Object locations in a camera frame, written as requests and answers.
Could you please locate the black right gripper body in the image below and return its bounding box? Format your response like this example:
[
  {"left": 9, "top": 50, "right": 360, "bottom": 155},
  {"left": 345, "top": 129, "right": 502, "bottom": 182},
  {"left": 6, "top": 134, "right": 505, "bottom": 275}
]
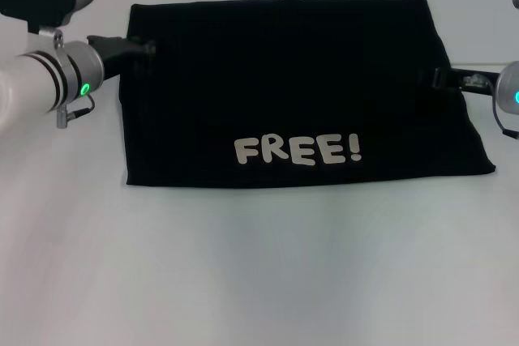
[{"left": 456, "top": 69, "right": 502, "bottom": 98}]

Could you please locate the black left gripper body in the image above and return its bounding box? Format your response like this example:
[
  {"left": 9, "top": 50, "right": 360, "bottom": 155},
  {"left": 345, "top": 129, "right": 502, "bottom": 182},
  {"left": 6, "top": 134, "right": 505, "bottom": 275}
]
[{"left": 87, "top": 34, "right": 137, "bottom": 79}]

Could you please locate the black t-shirt with FREE print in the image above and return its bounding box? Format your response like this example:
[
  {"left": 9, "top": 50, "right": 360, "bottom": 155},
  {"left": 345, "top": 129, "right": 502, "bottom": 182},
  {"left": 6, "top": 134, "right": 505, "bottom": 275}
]
[{"left": 118, "top": 0, "right": 498, "bottom": 190}]

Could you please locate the silver left camera mount bracket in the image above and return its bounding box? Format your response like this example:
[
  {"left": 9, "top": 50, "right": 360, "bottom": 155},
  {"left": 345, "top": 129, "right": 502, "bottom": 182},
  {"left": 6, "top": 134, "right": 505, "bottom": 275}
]
[{"left": 26, "top": 25, "right": 66, "bottom": 54}]

